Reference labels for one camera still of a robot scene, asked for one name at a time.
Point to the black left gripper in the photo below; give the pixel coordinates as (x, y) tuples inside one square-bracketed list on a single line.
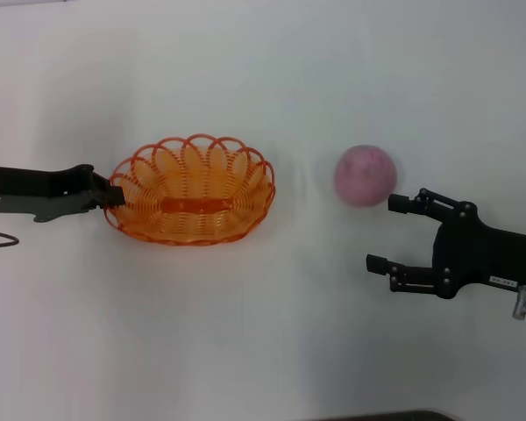
[(39, 184)]

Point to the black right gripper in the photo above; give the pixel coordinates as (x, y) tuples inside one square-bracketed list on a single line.
[(486, 254)]

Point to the pink peach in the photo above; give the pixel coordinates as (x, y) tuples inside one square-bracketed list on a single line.
[(366, 175)]

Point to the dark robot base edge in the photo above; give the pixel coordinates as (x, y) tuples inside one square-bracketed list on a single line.
[(390, 416)]

